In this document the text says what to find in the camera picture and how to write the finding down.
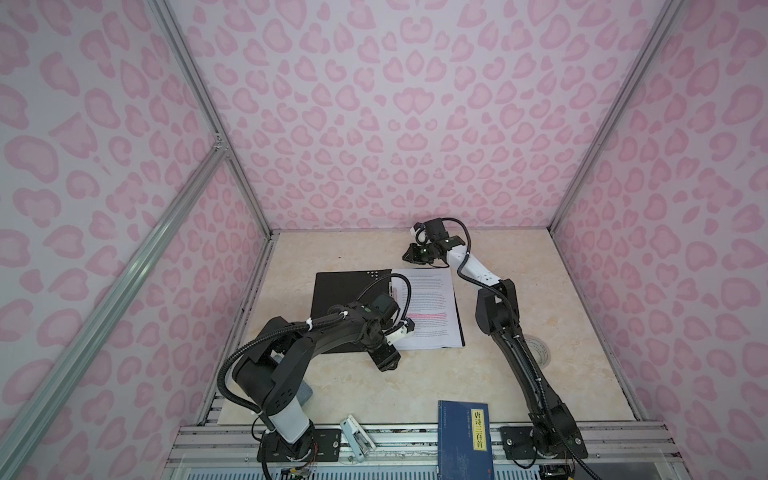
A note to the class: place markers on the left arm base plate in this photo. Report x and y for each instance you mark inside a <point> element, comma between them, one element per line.
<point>316,444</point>

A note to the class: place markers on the blue book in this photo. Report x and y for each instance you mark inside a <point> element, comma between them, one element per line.
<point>464,441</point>

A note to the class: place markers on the aluminium rail frame front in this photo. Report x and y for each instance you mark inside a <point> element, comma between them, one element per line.
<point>617,450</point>

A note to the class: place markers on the white bracket on rail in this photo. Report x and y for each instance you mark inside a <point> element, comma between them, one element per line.
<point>358,440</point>

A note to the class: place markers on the aluminium corner post left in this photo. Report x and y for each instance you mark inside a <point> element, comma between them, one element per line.
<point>180,50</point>

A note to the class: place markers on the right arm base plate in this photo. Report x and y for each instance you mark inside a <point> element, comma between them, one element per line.
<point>527,443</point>

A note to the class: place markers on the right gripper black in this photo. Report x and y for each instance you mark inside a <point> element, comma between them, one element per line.
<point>414,252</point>

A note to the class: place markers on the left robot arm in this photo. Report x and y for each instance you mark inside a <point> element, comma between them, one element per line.
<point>265,374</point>

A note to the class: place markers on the clear tape roll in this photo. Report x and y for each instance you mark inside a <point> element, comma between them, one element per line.
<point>539,350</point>

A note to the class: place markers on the grey black file folder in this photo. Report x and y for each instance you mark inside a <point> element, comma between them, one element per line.
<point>343,287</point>

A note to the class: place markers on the aluminium diagonal beam left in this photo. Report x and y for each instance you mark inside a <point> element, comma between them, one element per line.
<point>35,418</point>

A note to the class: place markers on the grey sponge block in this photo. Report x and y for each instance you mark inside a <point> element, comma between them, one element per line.
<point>304,393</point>

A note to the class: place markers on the aluminium corner post right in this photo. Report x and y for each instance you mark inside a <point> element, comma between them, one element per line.
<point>671,13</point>

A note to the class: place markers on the white paper sheet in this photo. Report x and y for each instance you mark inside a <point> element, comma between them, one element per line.
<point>433,309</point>

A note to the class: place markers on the aluminium corner post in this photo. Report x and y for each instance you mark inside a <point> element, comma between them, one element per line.
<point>180,50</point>
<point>671,13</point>

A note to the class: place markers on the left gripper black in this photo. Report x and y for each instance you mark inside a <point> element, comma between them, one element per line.
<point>386,361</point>

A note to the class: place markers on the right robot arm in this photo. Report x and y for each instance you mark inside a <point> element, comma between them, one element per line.
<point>554,429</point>

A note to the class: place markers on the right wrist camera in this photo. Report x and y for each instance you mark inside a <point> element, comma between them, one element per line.
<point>435,231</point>

